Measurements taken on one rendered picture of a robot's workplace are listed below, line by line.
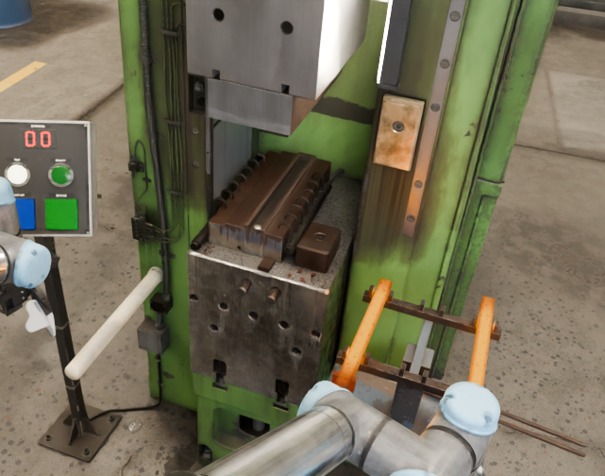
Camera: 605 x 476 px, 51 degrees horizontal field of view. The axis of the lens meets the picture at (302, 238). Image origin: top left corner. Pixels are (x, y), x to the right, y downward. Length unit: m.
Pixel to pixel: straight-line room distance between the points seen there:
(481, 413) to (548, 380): 2.00
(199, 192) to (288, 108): 0.49
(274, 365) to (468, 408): 0.99
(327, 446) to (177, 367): 1.58
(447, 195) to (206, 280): 0.65
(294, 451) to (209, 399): 1.33
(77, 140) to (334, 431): 1.08
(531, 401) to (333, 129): 1.39
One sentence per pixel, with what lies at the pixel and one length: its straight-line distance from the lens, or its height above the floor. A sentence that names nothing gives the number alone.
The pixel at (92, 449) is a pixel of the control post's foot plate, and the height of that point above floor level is 0.01.
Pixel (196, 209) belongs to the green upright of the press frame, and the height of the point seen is 0.90.
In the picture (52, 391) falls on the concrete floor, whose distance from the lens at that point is 2.61.
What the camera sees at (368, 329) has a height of 0.98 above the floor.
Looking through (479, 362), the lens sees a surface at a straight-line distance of 1.38.
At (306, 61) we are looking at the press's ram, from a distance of 1.35.
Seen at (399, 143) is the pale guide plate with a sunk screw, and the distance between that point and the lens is 1.50.
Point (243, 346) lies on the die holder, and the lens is 1.79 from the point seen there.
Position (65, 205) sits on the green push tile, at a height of 1.03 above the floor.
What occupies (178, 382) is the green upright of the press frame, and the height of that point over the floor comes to 0.14.
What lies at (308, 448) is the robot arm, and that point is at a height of 1.33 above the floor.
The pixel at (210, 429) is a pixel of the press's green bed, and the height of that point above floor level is 0.22.
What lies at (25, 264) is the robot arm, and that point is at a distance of 1.11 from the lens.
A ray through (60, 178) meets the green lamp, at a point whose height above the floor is 1.08.
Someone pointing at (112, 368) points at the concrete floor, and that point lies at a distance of 2.63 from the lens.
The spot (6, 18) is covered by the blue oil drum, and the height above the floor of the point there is 0.08.
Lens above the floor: 1.92
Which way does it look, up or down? 36 degrees down
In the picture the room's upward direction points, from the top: 6 degrees clockwise
